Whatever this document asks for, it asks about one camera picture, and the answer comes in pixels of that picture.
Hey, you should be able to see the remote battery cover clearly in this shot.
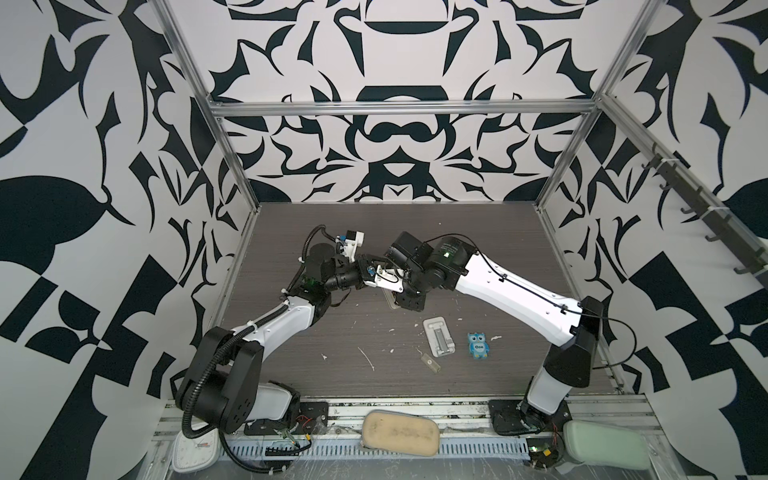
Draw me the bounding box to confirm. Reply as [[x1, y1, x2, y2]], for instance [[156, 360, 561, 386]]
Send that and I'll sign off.
[[420, 353, 441, 374]]

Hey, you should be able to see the white remote control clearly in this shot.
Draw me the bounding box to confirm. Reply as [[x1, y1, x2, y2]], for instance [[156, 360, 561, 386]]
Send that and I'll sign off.
[[383, 290, 400, 310]]

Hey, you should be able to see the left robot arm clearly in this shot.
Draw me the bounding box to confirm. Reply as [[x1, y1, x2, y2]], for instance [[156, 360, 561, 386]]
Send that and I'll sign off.
[[175, 243, 377, 439]]

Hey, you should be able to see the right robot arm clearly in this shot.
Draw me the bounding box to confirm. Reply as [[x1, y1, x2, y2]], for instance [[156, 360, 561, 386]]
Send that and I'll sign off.
[[385, 232, 602, 423]]

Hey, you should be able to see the blue owl figurine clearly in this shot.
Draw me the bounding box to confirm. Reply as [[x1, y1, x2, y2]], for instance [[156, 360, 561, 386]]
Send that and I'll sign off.
[[467, 332, 489, 360]]

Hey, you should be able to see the tan sponge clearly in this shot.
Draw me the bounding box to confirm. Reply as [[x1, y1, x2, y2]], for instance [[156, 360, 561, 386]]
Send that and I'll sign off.
[[361, 410, 441, 457]]

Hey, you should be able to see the small circuit board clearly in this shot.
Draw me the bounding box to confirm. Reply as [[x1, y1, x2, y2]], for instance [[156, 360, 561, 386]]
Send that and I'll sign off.
[[526, 435, 565, 471]]

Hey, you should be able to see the pale green sponge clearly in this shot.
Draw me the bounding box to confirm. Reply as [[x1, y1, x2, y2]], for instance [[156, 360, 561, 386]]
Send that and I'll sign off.
[[562, 420, 651, 470]]

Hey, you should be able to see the white square clock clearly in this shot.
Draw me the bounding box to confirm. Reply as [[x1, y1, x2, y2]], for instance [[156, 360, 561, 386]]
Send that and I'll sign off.
[[171, 432, 222, 474]]

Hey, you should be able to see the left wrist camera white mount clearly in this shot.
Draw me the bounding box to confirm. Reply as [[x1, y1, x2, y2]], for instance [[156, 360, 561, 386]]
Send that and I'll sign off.
[[337, 230, 365, 262]]

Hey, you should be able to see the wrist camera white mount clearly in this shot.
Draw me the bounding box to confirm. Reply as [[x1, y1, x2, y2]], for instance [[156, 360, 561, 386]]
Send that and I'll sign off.
[[364, 265, 404, 293], [337, 230, 365, 262]]

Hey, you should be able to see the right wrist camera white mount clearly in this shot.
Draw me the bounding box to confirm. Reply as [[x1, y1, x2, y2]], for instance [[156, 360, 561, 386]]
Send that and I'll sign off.
[[364, 265, 404, 293]]

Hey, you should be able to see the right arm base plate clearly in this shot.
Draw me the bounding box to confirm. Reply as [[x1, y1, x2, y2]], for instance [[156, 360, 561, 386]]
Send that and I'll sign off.
[[488, 399, 572, 436]]

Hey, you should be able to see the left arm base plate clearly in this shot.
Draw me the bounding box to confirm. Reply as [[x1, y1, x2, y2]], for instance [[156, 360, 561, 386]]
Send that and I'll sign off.
[[244, 401, 329, 436]]

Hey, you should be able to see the white slotted cable duct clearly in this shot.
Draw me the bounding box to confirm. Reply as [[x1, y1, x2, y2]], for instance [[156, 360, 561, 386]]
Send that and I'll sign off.
[[228, 437, 530, 462]]

